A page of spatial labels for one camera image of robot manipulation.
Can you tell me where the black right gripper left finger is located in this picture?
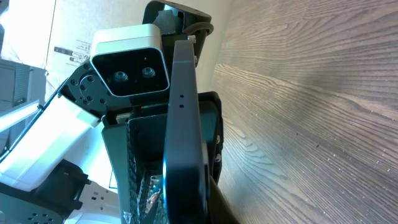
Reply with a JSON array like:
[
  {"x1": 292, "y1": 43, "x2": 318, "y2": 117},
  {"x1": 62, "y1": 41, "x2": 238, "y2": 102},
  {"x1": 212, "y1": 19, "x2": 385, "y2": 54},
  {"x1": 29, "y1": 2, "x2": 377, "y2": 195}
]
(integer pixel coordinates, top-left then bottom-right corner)
[{"x1": 146, "y1": 189, "x2": 168, "y2": 224}]

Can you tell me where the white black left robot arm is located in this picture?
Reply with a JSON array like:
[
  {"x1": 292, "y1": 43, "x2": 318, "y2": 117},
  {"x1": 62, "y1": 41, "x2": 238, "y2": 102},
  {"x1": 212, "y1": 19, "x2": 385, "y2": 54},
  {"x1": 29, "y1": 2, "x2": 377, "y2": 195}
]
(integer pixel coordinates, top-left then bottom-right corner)
[{"x1": 1, "y1": 1, "x2": 223, "y2": 223}]

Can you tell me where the cardboard box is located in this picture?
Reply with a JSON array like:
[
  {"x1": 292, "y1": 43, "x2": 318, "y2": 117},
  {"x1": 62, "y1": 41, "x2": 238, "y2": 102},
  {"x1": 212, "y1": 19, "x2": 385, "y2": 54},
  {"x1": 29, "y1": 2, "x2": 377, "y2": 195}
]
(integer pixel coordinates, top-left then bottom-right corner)
[{"x1": 1, "y1": 0, "x2": 147, "y2": 86}]

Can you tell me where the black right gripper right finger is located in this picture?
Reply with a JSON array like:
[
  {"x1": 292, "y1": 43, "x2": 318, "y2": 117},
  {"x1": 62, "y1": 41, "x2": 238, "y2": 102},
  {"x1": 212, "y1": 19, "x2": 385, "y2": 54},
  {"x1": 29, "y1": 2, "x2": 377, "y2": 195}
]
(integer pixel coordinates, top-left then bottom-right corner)
[{"x1": 207, "y1": 177, "x2": 240, "y2": 224}]

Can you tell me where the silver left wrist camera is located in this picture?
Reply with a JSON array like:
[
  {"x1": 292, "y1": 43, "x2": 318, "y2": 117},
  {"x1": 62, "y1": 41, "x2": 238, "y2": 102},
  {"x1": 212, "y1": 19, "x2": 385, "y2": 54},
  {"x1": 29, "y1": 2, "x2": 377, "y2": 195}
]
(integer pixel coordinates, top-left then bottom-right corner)
[{"x1": 90, "y1": 24, "x2": 170, "y2": 97}]

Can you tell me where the blue Galaxy smartphone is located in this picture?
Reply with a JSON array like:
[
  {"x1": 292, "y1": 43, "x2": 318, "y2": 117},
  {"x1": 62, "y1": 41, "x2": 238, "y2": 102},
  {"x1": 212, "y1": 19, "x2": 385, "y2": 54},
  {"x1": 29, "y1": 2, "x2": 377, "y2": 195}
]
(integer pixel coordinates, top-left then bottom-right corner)
[{"x1": 163, "y1": 40, "x2": 206, "y2": 223}]

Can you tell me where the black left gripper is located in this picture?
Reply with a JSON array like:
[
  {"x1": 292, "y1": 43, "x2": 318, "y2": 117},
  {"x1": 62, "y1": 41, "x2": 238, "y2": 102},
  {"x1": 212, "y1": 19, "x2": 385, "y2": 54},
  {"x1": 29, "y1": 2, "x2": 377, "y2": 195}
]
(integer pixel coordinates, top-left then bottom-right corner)
[{"x1": 102, "y1": 91, "x2": 223, "y2": 223}]

